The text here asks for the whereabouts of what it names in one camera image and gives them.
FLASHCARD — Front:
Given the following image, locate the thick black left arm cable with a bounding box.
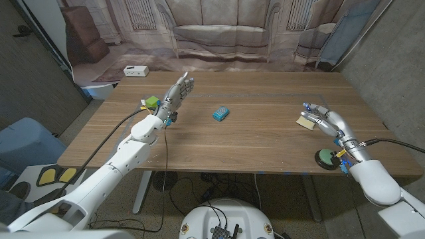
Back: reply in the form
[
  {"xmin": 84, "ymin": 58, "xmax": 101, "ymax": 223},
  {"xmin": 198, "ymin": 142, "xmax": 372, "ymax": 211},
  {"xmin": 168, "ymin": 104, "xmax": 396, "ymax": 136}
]
[{"xmin": 52, "ymin": 108, "xmax": 151, "ymax": 200}]

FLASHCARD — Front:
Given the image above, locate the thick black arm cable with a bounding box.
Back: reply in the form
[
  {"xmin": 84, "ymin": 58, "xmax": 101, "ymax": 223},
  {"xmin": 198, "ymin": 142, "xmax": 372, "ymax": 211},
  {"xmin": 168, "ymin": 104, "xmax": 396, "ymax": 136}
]
[
  {"xmin": 360, "ymin": 137, "xmax": 425, "ymax": 155},
  {"xmin": 52, "ymin": 108, "xmax": 151, "ymax": 200}
]

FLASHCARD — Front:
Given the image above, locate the black electronics module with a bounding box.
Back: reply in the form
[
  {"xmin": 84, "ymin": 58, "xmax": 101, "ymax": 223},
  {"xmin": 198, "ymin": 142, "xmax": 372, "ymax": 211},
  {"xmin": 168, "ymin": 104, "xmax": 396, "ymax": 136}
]
[{"xmin": 211, "ymin": 224, "xmax": 240, "ymax": 239}]

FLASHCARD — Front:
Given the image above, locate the white floor board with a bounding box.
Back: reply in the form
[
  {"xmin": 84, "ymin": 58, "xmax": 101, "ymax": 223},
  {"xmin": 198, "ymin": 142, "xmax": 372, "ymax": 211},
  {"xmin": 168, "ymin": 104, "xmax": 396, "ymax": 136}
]
[{"xmin": 11, "ymin": 163, "xmax": 80, "ymax": 204}]

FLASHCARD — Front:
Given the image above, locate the blue plastic bin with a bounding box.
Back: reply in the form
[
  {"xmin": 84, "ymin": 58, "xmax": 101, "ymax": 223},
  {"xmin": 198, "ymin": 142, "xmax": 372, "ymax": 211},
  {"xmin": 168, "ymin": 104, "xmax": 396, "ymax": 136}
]
[{"xmin": 0, "ymin": 117, "xmax": 67, "ymax": 187}]

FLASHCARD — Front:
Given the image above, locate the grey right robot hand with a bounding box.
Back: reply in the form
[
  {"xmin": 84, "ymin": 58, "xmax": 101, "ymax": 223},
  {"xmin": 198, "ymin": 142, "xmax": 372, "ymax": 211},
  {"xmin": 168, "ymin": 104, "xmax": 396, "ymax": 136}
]
[{"xmin": 300, "ymin": 102, "xmax": 360, "ymax": 149}]

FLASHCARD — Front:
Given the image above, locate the grey table leg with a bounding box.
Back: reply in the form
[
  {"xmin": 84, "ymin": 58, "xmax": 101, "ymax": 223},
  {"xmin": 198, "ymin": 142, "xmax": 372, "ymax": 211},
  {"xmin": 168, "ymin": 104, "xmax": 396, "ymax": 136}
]
[{"xmin": 300, "ymin": 174, "xmax": 323, "ymax": 222}]

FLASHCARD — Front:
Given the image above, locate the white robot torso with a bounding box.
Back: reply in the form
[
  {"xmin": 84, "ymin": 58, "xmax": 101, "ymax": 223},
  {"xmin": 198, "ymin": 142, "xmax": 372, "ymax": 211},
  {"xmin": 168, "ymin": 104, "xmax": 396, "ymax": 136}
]
[{"xmin": 179, "ymin": 198, "xmax": 276, "ymax": 239}]

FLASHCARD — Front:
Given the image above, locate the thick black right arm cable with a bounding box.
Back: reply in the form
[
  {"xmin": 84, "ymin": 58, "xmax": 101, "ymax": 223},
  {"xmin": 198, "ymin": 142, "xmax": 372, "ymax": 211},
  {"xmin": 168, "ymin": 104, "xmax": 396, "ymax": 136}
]
[{"xmin": 360, "ymin": 137, "xmax": 425, "ymax": 155}]

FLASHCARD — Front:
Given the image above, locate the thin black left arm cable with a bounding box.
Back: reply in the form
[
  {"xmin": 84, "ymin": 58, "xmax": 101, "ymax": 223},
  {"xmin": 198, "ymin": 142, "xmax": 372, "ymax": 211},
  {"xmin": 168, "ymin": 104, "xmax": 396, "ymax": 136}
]
[{"xmin": 88, "ymin": 127, "xmax": 169, "ymax": 234}]

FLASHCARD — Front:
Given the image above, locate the person's leg in jeans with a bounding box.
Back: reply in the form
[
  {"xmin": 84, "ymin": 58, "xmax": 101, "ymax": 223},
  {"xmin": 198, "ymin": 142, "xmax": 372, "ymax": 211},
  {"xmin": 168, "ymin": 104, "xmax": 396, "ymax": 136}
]
[{"xmin": 0, "ymin": 181, "xmax": 38, "ymax": 227}]

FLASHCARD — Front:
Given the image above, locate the green cube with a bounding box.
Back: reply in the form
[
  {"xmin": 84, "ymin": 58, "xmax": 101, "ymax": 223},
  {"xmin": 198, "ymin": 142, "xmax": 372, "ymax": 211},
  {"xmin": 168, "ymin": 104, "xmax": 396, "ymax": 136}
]
[{"xmin": 145, "ymin": 96, "xmax": 161, "ymax": 109}]

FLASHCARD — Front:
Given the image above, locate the black floor cable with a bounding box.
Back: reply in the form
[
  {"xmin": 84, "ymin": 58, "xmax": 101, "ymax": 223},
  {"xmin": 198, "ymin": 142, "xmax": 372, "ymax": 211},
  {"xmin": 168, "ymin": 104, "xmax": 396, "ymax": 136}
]
[{"xmin": 168, "ymin": 177, "xmax": 233, "ymax": 220}]

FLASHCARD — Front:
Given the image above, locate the white power socket box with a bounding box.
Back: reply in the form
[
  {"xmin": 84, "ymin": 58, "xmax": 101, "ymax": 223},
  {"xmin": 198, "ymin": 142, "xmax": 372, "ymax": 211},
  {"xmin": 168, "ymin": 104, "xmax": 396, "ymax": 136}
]
[{"xmin": 123, "ymin": 65, "xmax": 149, "ymax": 78}]

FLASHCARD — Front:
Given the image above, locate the white table leg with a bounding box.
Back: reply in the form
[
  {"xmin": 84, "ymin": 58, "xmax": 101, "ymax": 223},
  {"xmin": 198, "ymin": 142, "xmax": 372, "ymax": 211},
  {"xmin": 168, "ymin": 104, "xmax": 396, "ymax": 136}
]
[{"xmin": 131, "ymin": 170, "xmax": 153, "ymax": 215}]

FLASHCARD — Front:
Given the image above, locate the white floor cable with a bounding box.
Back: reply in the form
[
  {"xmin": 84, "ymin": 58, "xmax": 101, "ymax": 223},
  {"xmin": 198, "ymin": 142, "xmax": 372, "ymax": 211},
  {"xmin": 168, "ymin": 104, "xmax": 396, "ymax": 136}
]
[{"xmin": 253, "ymin": 174, "xmax": 263, "ymax": 213}]

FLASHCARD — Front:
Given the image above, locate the black yellow foot pedal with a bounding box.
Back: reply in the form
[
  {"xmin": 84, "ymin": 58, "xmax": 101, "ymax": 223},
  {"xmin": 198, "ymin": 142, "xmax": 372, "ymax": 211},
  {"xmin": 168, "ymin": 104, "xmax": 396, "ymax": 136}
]
[{"xmin": 35, "ymin": 165, "xmax": 79, "ymax": 187}]

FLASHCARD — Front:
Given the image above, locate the green button with black base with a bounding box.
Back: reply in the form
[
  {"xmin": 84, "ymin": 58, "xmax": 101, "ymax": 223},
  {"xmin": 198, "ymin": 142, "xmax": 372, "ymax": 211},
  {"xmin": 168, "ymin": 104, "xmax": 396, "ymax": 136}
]
[{"xmin": 314, "ymin": 148, "xmax": 342, "ymax": 171}]

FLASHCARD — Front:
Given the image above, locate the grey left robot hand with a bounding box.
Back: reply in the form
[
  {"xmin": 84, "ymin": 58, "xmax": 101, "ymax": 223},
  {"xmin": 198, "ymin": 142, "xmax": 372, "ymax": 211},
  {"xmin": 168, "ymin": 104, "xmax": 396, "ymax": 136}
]
[{"xmin": 155, "ymin": 71, "xmax": 195, "ymax": 122}]

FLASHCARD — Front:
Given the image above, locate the black round fan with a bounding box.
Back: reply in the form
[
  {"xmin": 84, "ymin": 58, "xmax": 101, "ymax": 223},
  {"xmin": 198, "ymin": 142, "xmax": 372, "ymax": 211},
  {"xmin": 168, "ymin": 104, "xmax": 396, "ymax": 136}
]
[{"xmin": 152, "ymin": 171, "xmax": 179, "ymax": 193}]

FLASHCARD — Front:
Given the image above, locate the teal stapler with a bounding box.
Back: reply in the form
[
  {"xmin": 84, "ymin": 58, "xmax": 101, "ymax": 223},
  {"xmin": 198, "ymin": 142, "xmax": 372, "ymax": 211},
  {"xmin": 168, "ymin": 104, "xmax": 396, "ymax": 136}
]
[{"xmin": 212, "ymin": 106, "xmax": 230, "ymax": 122}]

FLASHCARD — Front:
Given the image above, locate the printed sofa room backdrop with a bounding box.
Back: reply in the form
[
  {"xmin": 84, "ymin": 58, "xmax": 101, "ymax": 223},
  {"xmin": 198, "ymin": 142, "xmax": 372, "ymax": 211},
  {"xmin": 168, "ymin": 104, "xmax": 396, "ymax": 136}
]
[{"xmin": 25, "ymin": 0, "xmax": 394, "ymax": 100}]

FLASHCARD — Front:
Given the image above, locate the pale yellow sponge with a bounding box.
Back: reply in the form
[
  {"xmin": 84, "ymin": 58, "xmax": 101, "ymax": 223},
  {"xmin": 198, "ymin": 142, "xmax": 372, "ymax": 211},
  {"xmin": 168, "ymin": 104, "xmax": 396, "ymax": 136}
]
[{"xmin": 296, "ymin": 115, "xmax": 316, "ymax": 131}]

